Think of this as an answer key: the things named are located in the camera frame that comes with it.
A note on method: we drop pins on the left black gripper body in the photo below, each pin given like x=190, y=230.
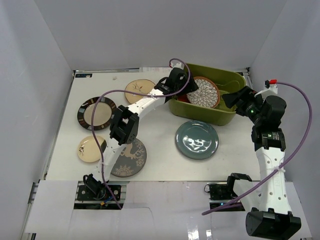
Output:
x=185, y=81

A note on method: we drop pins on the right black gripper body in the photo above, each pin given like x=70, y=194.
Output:
x=252, y=104

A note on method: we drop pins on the red and teal flower plate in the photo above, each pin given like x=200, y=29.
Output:
x=183, y=98

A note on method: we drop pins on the white petal pattern bowl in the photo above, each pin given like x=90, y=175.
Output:
x=207, y=95

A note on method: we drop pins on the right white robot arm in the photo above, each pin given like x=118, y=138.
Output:
x=269, y=214

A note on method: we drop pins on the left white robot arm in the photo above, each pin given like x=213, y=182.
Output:
x=125, y=122

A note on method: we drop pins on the olive green plastic bin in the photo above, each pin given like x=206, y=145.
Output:
x=226, y=82

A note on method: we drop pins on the printed paper sheet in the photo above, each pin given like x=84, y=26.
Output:
x=155, y=69

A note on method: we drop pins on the beige bird branch plate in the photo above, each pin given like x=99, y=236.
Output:
x=142, y=86

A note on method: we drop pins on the grey-blue glazed plate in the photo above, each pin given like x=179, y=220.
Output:
x=197, y=140

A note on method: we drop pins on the black rimmed striped plate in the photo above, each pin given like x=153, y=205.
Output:
x=103, y=114

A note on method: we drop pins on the grey reindeer snowflake plate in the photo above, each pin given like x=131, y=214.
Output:
x=131, y=160

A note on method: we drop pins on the cream plate with dark patch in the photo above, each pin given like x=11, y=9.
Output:
x=88, y=150

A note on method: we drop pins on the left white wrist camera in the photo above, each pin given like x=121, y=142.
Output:
x=178, y=65

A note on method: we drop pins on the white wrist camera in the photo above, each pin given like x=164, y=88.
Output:
x=178, y=65
x=270, y=89

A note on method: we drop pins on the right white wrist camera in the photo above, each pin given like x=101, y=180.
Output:
x=270, y=89

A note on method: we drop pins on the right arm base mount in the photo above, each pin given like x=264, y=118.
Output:
x=219, y=194

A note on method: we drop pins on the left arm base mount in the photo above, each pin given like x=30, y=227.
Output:
x=87, y=200

